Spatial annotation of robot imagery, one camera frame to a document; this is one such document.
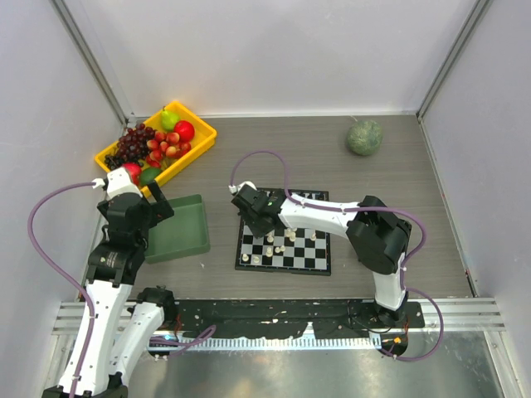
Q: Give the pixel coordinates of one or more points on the black white chessboard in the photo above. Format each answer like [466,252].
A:
[318,272]

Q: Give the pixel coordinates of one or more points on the white cable duct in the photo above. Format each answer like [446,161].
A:
[306,342]

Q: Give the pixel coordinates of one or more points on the red apple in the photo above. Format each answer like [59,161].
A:
[185,130]

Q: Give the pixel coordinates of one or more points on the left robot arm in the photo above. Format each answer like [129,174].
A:
[103,359]

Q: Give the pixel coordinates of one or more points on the red mango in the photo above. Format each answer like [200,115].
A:
[134,171]

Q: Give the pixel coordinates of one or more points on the black grape bunch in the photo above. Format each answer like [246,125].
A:
[112,162]

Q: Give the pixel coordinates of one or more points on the green lime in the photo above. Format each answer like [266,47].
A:
[148,175]

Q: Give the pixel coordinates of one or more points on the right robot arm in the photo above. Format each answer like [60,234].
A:
[378,237]

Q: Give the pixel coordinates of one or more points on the white chess piece cluster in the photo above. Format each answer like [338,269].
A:
[299,249]

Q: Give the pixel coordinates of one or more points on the green melon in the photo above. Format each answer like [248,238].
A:
[364,137]

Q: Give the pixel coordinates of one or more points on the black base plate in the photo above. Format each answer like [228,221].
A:
[277,319]

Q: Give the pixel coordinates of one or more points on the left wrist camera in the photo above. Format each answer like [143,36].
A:
[120,182]

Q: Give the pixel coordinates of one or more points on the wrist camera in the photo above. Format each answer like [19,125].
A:
[234,189]
[120,182]

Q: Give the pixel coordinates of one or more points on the purple grape bunch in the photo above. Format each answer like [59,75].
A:
[133,145]

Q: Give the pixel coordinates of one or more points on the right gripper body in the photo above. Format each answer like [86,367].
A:
[251,221]

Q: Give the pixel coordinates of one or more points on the green pear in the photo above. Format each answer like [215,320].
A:
[169,119]

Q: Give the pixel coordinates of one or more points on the green plastic tray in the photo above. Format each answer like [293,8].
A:
[182,235]

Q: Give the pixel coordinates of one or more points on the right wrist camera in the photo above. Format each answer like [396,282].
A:
[234,189]

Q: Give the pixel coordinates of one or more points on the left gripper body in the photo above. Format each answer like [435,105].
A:
[146,225]

